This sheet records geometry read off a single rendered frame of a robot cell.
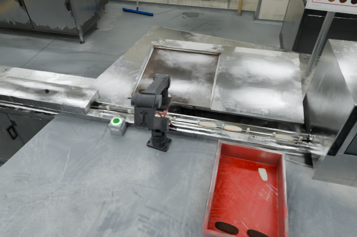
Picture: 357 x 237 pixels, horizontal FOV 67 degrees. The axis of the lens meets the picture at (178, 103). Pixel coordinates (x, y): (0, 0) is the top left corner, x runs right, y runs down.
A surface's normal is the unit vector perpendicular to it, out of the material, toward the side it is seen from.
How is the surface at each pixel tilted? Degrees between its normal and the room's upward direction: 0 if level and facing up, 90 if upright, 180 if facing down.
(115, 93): 0
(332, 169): 90
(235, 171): 0
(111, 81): 0
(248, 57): 10
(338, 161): 90
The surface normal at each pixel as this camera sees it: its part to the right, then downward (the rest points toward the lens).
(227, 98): -0.04, -0.62
